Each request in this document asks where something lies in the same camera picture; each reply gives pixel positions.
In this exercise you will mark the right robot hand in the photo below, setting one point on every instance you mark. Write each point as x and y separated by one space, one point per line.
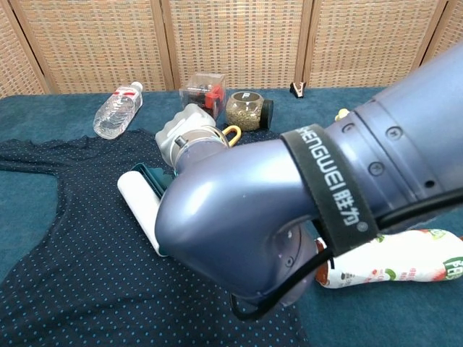
177 124

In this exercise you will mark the teal lint roller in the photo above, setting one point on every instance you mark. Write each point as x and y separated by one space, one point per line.
135 191

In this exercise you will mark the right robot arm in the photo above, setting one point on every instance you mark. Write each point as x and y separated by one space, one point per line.
224 217

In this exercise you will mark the clear plastic box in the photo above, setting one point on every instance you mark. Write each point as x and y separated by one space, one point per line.
202 92

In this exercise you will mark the clear water bottle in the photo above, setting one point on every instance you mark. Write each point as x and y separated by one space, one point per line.
115 112

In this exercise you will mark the glass jar of seeds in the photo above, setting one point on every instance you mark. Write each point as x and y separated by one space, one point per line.
244 112

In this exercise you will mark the bamboo folding screen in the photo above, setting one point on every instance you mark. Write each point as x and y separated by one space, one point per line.
231 43

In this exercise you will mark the small clip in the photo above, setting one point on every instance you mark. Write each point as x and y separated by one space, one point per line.
297 89

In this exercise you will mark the teal blue tablecloth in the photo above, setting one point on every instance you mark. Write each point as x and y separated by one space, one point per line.
43 108

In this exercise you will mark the navy dotted shirt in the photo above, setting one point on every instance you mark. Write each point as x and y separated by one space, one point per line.
90 253

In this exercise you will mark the white printed snack bag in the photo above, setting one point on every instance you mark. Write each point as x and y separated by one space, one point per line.
398 260

